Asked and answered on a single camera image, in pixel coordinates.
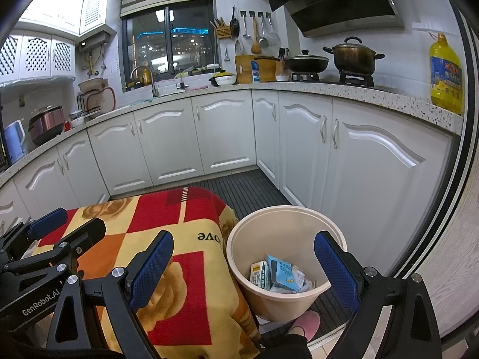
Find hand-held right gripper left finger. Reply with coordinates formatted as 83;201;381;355
45;229;175;359

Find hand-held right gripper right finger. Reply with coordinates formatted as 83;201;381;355
313;231;442;359

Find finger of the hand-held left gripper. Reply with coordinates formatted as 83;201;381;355
27;207;69;241
55;218;107;270

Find white printed packet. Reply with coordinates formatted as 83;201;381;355
295;265;313;292

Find blue packet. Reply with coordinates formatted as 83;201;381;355
266;255;300;293

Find beige plastic bucket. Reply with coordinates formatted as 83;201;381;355
226;205;348;323

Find white milk carton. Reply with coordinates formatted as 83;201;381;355
250;261;272;290

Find rose printed blanket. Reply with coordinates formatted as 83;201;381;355
22;186;263;359

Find pink slipper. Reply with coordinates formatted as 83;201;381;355
286;310;322;343

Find blue electric kettle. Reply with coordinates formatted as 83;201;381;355
3;120;28;165

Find person's black trouser leg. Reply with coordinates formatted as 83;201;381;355
258;334;313;359

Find copper rice cooker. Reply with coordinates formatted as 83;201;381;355
29;105;66;146

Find black dish rack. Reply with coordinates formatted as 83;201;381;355
77;86;116;116

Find beige clay pot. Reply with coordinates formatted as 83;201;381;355
78;78;107;94

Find white lower cabinets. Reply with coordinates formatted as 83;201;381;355
0;90;461;281

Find white cabinets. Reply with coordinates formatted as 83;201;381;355
0;90;461;281
0;0;120;86

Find curved kitchen faucet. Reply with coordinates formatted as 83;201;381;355
130;65;161;98

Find white upper cabinets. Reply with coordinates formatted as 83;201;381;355
0;0;120;86

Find small metal faucet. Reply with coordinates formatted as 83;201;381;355
170;61;190;90

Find speckled kitchen countertop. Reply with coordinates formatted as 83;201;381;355
0;80;465;188

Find white water heater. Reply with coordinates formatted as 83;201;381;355
78;32;111;51

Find black gas stove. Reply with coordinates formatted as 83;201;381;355
290;69;375;88

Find dark kitchen window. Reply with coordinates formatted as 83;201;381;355
120;0;219;90

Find yellow lid casserole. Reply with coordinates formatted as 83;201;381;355
209;71;238;87

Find black wok with lid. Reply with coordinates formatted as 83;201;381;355
283;49;331;73

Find knife block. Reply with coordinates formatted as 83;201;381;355
276;47;289;75

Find brass stockpot with lid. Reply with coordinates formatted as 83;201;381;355
322;36;385;75

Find wooden cutting board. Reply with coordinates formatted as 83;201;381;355
234;54;278;84

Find yellow oil bottle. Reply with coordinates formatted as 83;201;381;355
428;32;464;116

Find wooden spatula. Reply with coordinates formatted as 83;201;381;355
251;17;261;55

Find metal skimmer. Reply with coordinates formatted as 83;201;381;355
258;15;281;49

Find wooden chopstick holder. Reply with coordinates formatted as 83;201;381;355
210;17;233;40

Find small black hanging pan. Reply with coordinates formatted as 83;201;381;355
229;6;240;39

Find black range hood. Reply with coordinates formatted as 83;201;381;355
260;0;405;39

